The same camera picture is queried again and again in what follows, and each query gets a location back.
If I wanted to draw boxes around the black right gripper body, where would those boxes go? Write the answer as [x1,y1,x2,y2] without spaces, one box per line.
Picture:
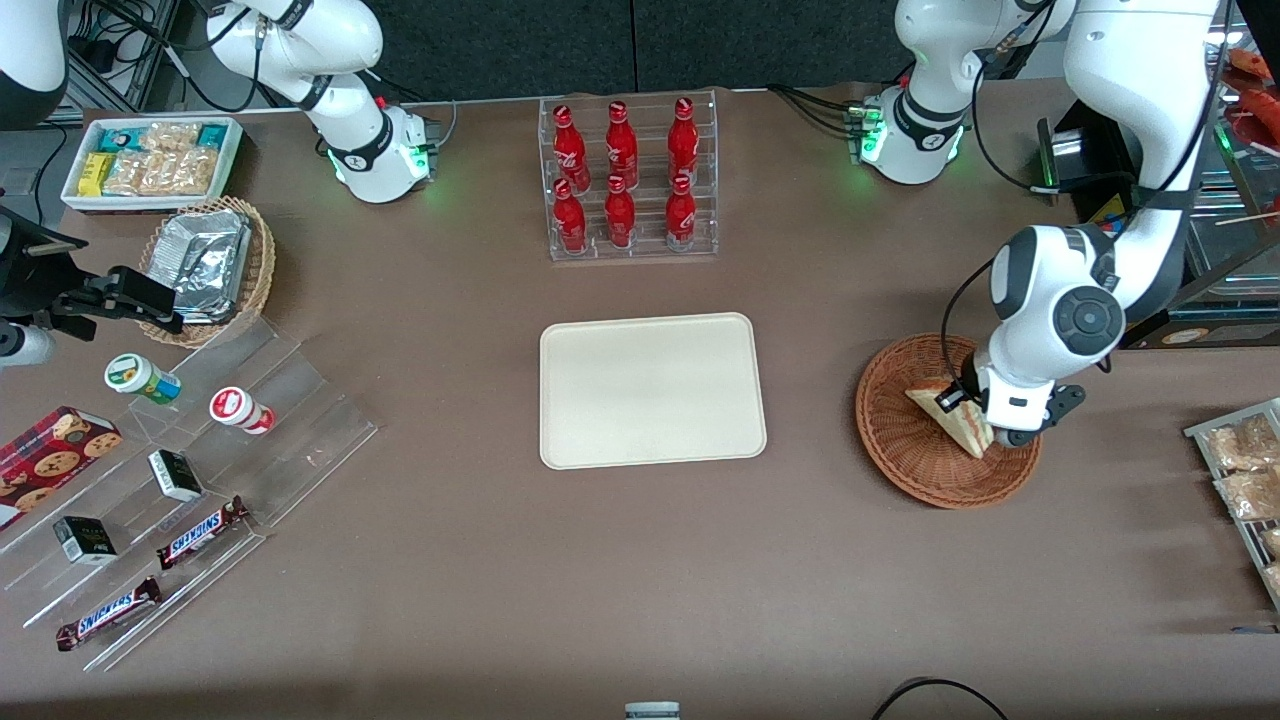
[0,205,91,323]

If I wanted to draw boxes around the triangular sandwich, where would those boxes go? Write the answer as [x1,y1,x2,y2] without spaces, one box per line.
[905,378,995,460]

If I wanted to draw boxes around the round brown wicker basket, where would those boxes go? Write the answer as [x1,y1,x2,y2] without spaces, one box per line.
[855,333,1043,511]

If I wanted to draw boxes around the light wicker basket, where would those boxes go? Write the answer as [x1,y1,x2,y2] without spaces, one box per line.
[138,196,277,349]

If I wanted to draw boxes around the cream plastic tray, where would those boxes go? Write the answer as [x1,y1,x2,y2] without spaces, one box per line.
[539,312,768,471]

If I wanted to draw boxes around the silver foil pack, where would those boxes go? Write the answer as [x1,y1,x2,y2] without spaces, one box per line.
[150,208,253,324]

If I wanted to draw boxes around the green lid white jar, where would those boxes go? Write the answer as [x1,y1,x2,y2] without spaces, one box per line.
[104,353,183,405]

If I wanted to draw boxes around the white rectangular snack bin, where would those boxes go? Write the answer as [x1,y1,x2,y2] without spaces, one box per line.
[60,116,244,216]

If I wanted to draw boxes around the clear cracker snack bag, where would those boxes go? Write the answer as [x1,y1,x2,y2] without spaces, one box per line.
[104,148,219,197]
[140,122,201,153]

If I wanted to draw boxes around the red lid white jar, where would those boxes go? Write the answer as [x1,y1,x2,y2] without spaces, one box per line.
[209,386,276,435]

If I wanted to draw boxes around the small black box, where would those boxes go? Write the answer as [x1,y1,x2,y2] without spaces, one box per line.
[52,516,118,566]
[148,449,204,502]

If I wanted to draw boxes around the red chocolate cookie box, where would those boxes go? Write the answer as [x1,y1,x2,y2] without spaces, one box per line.
[0,405,123,531]

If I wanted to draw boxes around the clear acrylic stepped display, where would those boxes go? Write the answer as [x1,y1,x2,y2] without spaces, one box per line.
[0,318,379,673]

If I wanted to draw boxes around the clear bagged pastry snack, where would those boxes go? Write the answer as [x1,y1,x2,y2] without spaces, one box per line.
[1214,468,1280,522]
[1204,415,1280,472]

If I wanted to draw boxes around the snickers chocolate bar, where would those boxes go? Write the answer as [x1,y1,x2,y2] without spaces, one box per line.
[156,496,251,571]
[55,576,163,652]

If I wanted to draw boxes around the black hot food warmer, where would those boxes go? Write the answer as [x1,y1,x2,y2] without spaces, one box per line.
[1036,40,1280,350]

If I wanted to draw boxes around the red cola bottle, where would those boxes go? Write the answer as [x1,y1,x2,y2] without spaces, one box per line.
[667,96,700,187]
[553,104,590,191]
[604,175,637,249]
[665,174,698,249]
[605,100,639,189]
[553,178,588,253]

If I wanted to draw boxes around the clear acrylic bottle rack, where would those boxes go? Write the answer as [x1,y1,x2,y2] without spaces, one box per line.
[538,88,719,263]

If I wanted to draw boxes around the red skewered sausages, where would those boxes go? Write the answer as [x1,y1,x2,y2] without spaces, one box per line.
[1224,48,1280,151]

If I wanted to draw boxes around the grey wire snack rack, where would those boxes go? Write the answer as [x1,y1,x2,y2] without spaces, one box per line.
[1184,398,1280,611]

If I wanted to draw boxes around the aluminium frame with cables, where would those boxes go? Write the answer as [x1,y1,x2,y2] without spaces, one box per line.
[60,0,256,113]

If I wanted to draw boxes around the black cable loop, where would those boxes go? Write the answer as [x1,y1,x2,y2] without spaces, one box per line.
[870,678,1011,720]

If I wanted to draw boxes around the black arm base cables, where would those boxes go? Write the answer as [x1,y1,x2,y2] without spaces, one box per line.
[768,84,863,137]

